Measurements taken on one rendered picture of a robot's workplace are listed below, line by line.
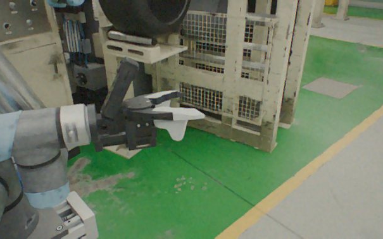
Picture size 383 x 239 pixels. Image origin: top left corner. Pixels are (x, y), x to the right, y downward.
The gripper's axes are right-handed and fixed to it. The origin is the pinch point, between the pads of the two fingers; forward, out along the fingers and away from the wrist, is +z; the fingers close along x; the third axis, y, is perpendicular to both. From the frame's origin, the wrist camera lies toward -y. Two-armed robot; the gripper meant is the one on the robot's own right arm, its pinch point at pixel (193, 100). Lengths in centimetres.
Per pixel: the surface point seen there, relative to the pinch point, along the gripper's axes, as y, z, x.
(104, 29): -6, -12, -138
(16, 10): -18, -58, -143
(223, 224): 97, 36, -72
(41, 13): -16, -47, -152
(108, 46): 4, -11, -140
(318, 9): 3, 420, -502
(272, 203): 96, 71, -79
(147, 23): -10, 9, -111
